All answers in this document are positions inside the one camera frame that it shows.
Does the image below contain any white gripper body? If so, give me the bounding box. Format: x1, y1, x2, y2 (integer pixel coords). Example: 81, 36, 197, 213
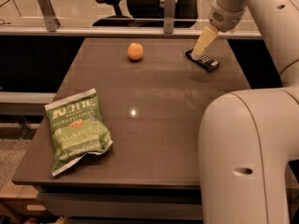
208, 0, 246, 33

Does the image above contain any orange fruit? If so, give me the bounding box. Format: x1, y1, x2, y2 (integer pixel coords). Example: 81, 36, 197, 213
127, 43, 144, 61

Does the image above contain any right metal glass bracket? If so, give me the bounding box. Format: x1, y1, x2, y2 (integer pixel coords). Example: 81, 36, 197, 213
164, 0, 176, 35

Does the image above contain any metal glass bracket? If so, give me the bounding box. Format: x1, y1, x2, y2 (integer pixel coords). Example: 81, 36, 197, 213
164, 0, 176, 35
37, 0, 61, 32

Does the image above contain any black rxbar chocolate bar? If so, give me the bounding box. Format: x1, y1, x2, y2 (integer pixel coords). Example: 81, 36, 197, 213
185, 49, 220, 72

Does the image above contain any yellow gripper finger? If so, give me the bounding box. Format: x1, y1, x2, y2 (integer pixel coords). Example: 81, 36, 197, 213
191, 24, 219, 61

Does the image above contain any black office chair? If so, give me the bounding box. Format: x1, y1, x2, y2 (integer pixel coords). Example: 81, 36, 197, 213
93, 0, 198, 28

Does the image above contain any left metal glass bracket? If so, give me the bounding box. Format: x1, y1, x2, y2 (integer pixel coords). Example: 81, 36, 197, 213
37, 0, 61, 32

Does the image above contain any green jalapeno chip bag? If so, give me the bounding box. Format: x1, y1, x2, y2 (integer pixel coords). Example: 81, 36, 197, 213
45, 89, 113, 176

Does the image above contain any wooden box under table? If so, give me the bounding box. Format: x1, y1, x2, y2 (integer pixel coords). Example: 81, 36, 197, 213
0, 181, 51, 223

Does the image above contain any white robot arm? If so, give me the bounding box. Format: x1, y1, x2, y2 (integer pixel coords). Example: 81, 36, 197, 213
193, 0, 299, 224

